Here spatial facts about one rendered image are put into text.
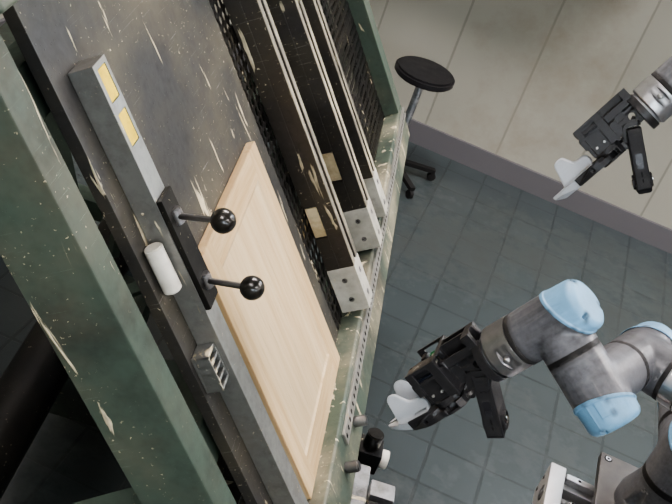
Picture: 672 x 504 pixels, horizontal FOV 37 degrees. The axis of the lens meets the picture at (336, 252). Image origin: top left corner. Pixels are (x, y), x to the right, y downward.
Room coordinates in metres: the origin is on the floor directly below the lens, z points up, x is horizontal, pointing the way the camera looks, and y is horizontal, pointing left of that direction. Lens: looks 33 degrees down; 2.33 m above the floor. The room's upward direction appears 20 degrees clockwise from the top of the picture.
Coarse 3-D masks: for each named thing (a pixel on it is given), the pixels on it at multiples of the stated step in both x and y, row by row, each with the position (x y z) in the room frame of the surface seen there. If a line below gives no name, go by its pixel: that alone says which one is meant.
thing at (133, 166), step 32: (96, 64) 1.24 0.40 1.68; (96, 96) 1.22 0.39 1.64; (96, 128) 1.22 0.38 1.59; (128, 160) 1.23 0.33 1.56; (128, 192) 1.23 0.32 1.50; (160, 192) 1.26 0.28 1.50; (160, 224) 1.23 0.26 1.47; (192, 288) 1.23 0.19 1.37; (192, 320) 1.23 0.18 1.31; (224, 320) 1.28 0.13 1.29; (224, 352) 1.24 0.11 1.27; (256, 416) 1.25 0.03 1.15; (256, 448) 1.24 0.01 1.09; (288, 480) 1.26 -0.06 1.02
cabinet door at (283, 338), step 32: (256, 160) 1.75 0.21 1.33; (224, 192) 1.57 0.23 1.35; (256, 192) 1.69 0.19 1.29; (256, 224) 1.63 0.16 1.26; (224, 256) 1.43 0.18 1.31; (256, 256) 1.57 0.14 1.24; (288, 256) 1.73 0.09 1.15; (224, 288) 1.38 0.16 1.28; (288, 288) 1.66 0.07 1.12; (256, 320) 1.45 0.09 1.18; (288, 320) 1.60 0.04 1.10; (320, 320) 1.76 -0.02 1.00; (256, 352) 1.39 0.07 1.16; (288, 352) 1.54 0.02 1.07; (320, 352) 1.70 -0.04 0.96; (256, 384) 1.35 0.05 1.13; (288, 384) 1.48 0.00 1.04; (320, 384) 1.63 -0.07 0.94; (288, 416) 1.41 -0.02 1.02; (320, 416) 1.56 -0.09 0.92; (288, 448) 1.36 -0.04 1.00; (320, 448) 1.50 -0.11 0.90
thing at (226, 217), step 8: (176, 208) 1.25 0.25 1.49; (224, 208) 1.21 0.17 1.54; (176, 216) 1.25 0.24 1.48; (184, 216) 1.24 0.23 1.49; (192, 216) 1.23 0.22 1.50; (200, 216) 1.23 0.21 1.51; (208, 216) 1.22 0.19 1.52; (216, 216) 1.20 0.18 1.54; (224, 216) 1.20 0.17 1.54; (232, 216) 1.21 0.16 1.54; (216, 224) 1.19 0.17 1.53; (224, 224) 1.19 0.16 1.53; (232, 224) 1.20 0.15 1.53; (224, 232) 1.19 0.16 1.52
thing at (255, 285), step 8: (208, 272) 1.26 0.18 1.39; (208, 280) 1.25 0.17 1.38; (216, 280) 1.24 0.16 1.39; (224, 280) 1.24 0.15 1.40; (248, 280) 1.21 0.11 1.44; (256, 280) 1.21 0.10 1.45; (208, 288) 1.25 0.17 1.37; (240, 288) 1.20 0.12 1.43; (248, 288) 1.20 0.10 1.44; (256, 288) 1.20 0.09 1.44; (264, 288) 1.21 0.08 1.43; (248, 296) 1.19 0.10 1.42; (256, 296) 1.20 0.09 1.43
